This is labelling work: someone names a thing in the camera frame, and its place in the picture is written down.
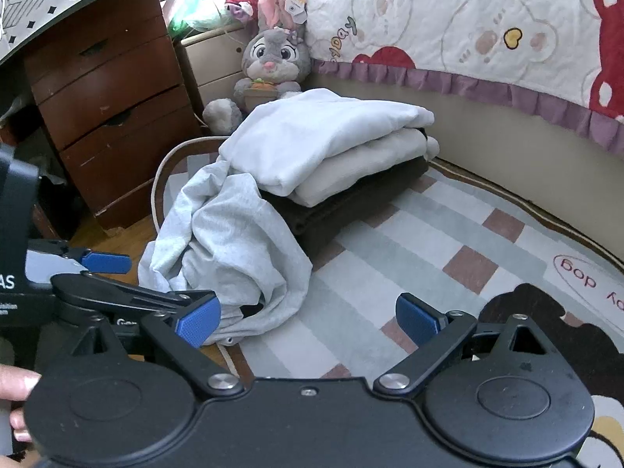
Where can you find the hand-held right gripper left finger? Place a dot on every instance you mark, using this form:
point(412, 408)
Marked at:
point(197, 322)

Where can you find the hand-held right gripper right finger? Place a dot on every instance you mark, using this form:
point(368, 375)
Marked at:
point(414, 317)

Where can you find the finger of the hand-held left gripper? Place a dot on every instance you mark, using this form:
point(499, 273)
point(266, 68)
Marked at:
point(165, 300)
point(109, 263)

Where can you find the light grey t-shirt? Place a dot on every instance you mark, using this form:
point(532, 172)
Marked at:
point(229, 234)

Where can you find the person's left hand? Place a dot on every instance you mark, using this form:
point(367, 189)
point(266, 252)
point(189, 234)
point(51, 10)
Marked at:
point(17, 384)

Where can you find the checkered dog rug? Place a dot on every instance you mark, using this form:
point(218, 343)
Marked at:
point(438, 234)

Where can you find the brown wooden dresser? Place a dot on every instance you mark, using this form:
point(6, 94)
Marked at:
point(112, 87)

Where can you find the beige bed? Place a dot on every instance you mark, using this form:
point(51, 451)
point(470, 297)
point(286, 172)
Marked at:
point(487, 126)

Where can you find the folded white garment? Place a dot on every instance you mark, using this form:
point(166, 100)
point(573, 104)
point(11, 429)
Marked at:
point(312, 131)

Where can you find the beige nightstand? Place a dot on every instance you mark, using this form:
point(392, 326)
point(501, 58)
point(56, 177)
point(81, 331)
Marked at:
point(214, 58)

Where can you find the grey bunny plush toy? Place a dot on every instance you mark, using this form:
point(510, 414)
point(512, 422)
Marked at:
point(273, 53)

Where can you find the green plastic bag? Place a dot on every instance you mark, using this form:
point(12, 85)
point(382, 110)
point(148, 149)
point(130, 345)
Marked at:
point(195, 5)

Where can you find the red plush toy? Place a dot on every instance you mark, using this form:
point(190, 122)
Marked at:
point(241, 1)

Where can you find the pink plush toy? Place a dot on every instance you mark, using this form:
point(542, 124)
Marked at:
point(273, 2)

